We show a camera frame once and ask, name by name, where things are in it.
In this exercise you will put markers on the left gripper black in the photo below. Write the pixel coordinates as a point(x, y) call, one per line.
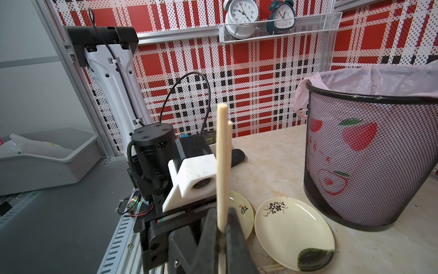
point(172, 239)

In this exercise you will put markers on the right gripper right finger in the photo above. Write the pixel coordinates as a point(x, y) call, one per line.
point(239, 260)

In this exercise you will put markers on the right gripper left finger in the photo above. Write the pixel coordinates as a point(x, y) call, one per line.
point(205, 246)

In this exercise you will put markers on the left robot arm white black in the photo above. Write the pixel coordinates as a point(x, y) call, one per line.
point(148, 146)

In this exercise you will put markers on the cream plate with flowers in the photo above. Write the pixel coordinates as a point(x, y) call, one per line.
point(244, 210)

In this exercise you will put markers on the cream plate with black mark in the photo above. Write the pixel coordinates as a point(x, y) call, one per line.
point(294, 234)

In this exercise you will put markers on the black mesh trash bin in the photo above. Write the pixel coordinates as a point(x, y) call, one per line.
point(367, 155)

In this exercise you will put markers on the grey bin outside cell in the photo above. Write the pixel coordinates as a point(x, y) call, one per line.
point(28, 172)

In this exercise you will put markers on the white alarm clock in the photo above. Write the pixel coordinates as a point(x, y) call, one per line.
point(241, 17)

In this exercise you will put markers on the teal alarm clock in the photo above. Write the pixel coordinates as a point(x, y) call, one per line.
point(282, 17)

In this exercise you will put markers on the pink plastic bin liner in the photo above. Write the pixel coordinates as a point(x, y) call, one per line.
point(375, 80)

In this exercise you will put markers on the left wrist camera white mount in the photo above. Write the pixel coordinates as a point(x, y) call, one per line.
point(193, 172)

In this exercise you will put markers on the white wire wall shelf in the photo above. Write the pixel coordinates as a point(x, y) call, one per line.
point(303, 25)

